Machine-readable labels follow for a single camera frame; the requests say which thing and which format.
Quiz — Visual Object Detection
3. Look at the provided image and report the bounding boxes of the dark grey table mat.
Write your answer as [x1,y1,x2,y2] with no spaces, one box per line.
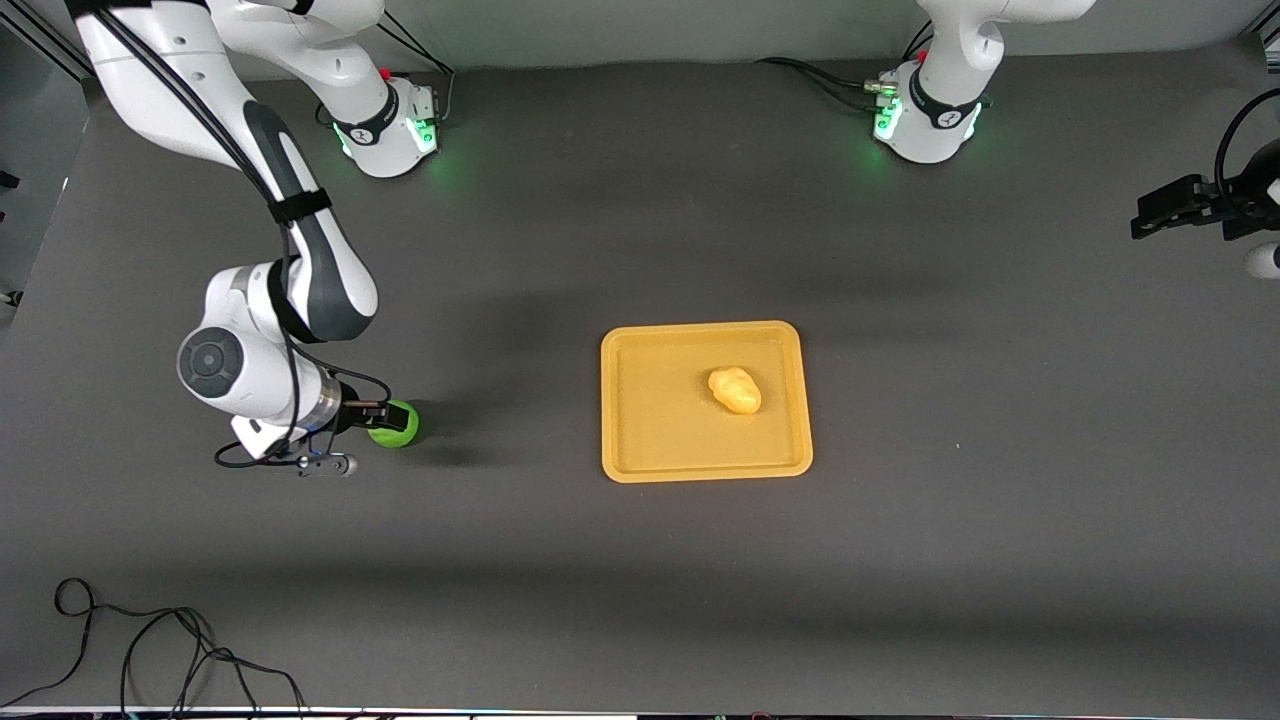
[0,52,1280,713]

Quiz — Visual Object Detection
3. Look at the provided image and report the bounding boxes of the green apple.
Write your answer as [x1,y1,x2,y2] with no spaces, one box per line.
[366,399,422,449]

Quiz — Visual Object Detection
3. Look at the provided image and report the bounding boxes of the black left arm base cables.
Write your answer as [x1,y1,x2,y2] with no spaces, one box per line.
[755,20,936,113]

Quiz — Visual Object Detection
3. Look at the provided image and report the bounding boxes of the yellow potato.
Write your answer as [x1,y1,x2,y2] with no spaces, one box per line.
[707,366,763,416]

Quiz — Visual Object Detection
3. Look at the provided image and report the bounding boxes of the black right arm base cables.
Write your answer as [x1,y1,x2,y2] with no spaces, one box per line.
[372,12,457,129]

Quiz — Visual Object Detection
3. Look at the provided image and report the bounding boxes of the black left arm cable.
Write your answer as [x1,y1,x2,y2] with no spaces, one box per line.
[1214,87,1280,203]

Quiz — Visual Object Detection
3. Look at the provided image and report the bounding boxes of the orange plastic tray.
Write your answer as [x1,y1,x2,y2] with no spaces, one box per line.
[600,320,815,484]

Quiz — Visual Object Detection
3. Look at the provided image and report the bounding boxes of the loose thin black cable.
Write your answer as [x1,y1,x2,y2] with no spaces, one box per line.
[0,577,307,717]

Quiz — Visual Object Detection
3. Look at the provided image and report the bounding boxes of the black arm base cables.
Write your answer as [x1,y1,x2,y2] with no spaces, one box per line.
[372,12,457,129]
[755,20,936,113]

